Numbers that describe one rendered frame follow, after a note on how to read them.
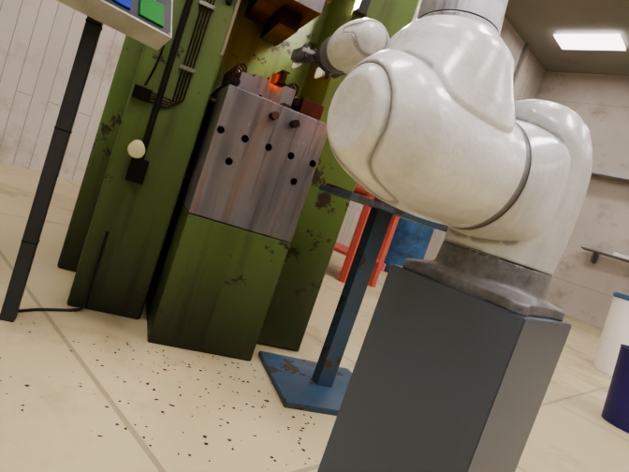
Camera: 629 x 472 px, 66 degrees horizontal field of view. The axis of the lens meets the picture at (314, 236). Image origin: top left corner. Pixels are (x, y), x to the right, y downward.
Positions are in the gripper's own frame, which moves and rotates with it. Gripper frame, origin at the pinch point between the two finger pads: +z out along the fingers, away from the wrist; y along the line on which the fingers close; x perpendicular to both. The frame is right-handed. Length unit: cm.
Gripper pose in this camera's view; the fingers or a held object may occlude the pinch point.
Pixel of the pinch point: (308, 66)
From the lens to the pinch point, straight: 144.3
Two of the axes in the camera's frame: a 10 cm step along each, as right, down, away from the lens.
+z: -3.3, -1.9, 9.2
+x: 3.2, -9.4, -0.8
